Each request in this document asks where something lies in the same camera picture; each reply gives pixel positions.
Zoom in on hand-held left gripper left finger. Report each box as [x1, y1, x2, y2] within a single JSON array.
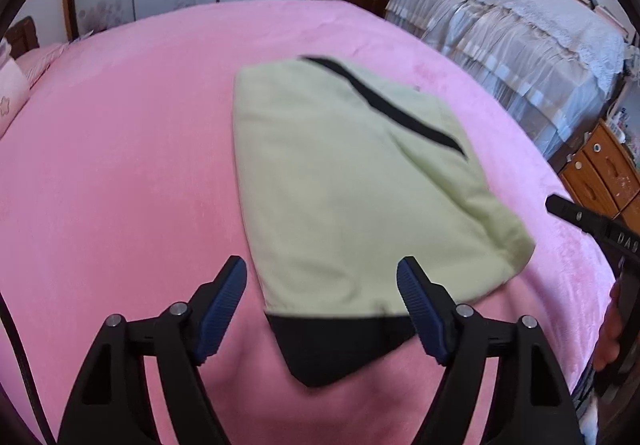
[[57, 255, 248, 445]]

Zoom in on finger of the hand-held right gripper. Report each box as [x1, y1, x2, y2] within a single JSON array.
[[546, 194, 608, 238]]

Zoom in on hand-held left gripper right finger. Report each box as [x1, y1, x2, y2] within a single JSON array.
[[396, 256, 583, 445]]

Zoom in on light green and black jacket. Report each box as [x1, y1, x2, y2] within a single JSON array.
[[232, 55, 537, 388]]

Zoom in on person's right hand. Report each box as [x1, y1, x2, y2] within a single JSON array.
[[594, 281, 625, 372]]

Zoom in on wooden drawer cabinet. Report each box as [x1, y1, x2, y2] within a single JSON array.
[[557, 120, 640, 226]]

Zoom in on assorted small clutter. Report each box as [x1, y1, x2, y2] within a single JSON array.
[[605, 42, 640, 151]]

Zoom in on pink bed blanket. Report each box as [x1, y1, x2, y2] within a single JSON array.
[[0, 0, 618, 445]]

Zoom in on lace covered furniture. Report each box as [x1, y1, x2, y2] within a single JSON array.
[[385, 0, 628, 161]]

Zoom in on plain pink pillow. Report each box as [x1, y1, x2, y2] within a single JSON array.
[[20, 42, 68, 91]]

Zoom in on dark wooden headboard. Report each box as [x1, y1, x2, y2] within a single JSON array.
[[7, 18, 41, 58]]

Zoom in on black cable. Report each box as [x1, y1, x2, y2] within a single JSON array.
[[0, 292, 53, 445]]

